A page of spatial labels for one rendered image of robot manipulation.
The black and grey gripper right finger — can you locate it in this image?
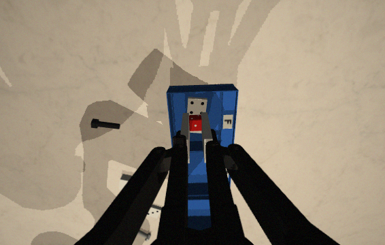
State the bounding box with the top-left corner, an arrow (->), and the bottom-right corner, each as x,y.
201,112 -> 340,245

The red die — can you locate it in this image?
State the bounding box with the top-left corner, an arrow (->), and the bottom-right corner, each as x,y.
189,115 -> 202,131

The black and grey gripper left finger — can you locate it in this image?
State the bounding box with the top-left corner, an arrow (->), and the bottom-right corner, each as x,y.
74,113 -> 190,245

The blue bin rack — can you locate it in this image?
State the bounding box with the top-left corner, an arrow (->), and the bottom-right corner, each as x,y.
166,84 -> 239,230

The red and white eraser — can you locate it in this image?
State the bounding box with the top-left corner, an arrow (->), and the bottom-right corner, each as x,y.
119,174 -> 132,190

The white domino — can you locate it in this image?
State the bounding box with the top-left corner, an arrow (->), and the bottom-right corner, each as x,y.
147,204 -> 162,218
187,97 -> 207,133

